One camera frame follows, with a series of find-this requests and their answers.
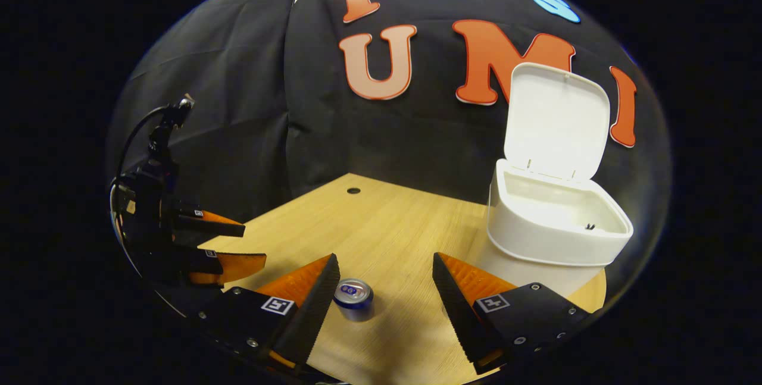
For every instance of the wooden desktop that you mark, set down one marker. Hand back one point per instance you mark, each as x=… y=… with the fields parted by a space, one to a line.
x=387 y=230

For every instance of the silver blue pop can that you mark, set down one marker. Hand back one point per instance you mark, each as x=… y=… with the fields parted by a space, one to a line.
x=353 y=301

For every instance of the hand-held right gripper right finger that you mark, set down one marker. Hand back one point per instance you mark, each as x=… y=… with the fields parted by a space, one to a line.
x=455 y=307

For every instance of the white desktop garbage bin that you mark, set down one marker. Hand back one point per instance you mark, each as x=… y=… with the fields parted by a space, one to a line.
x=553 y=242

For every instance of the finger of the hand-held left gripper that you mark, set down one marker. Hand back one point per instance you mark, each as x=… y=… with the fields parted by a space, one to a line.
x=208 y=227
x=238 y=266

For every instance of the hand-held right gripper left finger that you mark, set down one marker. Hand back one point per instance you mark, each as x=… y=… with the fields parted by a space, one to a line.
x=312 y=313

